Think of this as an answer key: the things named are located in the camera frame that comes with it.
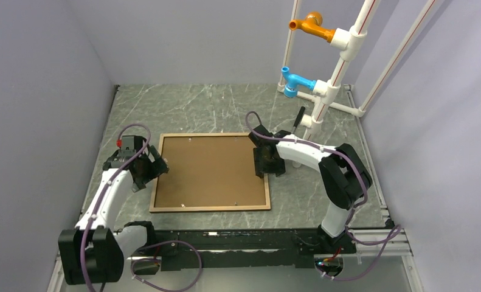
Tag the black handled hammer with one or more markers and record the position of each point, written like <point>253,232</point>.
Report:
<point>298,119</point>

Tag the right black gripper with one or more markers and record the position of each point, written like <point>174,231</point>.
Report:
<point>279,168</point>

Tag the orange plastic faucet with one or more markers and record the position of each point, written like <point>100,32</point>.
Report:
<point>312,24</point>

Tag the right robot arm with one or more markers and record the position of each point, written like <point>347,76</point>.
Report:
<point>345,178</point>

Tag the wooden picture frame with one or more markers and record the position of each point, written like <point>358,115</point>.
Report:
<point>210,171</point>

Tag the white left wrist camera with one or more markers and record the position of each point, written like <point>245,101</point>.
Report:
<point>131,142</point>

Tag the brown backing board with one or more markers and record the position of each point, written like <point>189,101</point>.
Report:
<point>210,171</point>

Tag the white pvc pipe stand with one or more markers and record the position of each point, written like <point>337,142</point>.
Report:
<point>349,43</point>

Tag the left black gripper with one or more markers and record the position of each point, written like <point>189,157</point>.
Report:
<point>157,168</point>

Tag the blue plastic faucet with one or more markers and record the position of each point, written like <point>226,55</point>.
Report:
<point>293,81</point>

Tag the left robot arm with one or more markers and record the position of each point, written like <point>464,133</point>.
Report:
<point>103,209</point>

